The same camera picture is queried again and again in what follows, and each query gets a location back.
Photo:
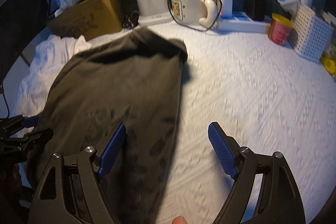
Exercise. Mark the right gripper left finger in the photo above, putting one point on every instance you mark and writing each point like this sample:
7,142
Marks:
70,189

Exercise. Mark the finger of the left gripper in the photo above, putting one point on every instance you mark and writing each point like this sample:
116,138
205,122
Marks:
17,149
10,126

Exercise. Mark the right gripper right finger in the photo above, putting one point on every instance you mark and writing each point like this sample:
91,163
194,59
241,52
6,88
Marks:
264,189

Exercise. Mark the dark olive t-shirt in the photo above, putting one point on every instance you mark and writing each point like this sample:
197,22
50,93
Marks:
136,81

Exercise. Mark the person right hand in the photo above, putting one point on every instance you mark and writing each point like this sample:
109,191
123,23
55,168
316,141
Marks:
179,220

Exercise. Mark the white garment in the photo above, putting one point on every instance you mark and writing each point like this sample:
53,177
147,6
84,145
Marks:
50,57

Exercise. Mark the yellow packet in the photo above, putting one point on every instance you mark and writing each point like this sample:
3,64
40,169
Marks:
329,65

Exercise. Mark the brown cardboard box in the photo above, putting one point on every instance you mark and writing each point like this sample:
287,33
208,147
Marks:
91,18

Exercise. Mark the white lattice plastic basket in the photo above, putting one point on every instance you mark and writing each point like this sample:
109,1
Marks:
310,35

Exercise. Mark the red can yellow lid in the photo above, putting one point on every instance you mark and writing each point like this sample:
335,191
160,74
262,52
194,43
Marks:
279,29

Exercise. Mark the white power strip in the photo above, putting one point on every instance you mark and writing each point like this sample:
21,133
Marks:
241,22

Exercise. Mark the white desk lamp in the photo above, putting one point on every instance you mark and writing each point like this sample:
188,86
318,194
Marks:
153,12

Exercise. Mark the black power adapter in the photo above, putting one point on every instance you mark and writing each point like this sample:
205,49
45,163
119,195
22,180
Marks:
255,9

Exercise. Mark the white charger block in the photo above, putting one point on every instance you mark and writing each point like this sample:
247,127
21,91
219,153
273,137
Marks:
227,7

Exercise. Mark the cream ceramic mug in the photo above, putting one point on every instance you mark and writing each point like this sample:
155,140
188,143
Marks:
195,12

